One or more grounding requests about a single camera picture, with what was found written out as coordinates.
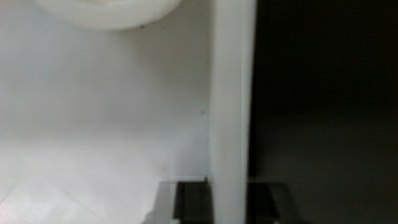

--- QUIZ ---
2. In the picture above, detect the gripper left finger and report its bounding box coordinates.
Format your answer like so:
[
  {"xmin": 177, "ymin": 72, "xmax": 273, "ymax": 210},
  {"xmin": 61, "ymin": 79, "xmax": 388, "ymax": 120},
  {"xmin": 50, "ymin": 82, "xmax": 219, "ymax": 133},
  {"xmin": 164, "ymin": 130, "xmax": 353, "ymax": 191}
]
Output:
[{"xmin": 145, "ymin": 181, "xmax": 209, "ymax": 224}]

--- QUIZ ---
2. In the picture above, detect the white square tabletop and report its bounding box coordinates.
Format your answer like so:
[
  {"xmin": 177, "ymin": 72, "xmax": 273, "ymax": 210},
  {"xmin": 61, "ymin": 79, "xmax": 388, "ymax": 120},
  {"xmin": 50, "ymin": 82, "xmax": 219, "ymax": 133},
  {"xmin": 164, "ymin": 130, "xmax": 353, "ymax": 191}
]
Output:
[{"xmin": 0, "ymin": 0, "xmax": 257, "ymax": 224}]

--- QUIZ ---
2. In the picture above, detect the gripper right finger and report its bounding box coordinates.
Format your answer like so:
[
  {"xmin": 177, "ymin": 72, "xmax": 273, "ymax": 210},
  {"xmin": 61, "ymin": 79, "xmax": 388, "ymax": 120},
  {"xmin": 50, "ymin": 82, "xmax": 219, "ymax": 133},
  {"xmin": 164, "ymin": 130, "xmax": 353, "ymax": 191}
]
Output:
[{"xmin": 248, "ymin": 182, "xmax": 310, "ymax": 224}]

